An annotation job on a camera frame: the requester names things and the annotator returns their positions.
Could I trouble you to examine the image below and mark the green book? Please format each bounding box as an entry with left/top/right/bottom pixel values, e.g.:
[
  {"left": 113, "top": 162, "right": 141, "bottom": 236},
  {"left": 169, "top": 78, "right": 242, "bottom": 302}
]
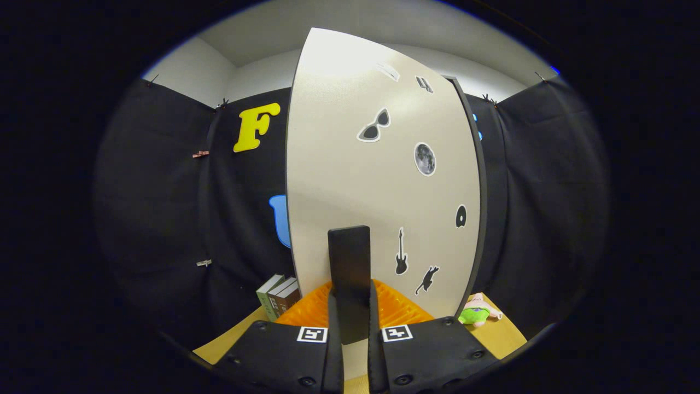
[{"left": 256, "top": 274, "right": 286, "bottom": 322}]

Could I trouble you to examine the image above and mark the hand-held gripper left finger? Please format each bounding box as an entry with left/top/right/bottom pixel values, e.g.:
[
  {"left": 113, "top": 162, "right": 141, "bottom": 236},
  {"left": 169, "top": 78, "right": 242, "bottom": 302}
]
[{"left": 211, "top": 280, "right": 345, "bottom": 394}]

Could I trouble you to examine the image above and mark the black backdrop cloth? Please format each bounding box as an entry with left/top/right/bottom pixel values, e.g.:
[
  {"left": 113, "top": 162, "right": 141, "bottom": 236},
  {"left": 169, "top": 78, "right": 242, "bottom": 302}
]
[{"left": 93, "top": 74, "right": 610, "bottom": 351}]

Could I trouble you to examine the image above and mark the black door handle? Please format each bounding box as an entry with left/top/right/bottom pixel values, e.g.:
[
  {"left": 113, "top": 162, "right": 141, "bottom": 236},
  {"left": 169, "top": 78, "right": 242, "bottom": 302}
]
[{"left": 327, "top": 225, "right": 371, "bottom": 345}]

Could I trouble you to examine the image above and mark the small green-bodied plush toy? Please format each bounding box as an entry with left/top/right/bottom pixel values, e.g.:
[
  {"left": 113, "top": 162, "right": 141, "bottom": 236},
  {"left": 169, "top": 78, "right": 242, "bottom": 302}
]
[{"left": 458, "top": 292, "right": 503, "bottom": 328}]

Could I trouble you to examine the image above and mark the beige cabinet door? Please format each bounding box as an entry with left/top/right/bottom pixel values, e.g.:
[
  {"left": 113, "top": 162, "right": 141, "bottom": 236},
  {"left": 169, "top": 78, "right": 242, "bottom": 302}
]
[{"left": 285, "top": 27, "right": 483, "bottom": 381}]

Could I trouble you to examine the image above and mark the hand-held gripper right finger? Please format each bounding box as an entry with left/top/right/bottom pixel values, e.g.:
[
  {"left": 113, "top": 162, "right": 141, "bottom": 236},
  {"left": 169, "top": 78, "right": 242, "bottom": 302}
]
[{"left": 367, "top": 279, "right": 501, "bottom": 394}]

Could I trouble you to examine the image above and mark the dark grey cabinet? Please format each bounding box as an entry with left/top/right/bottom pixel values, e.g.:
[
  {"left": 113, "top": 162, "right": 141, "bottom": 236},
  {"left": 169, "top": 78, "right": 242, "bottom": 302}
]
[{"left": 442, "top": 75, "right": 493, "bottom": 318}]

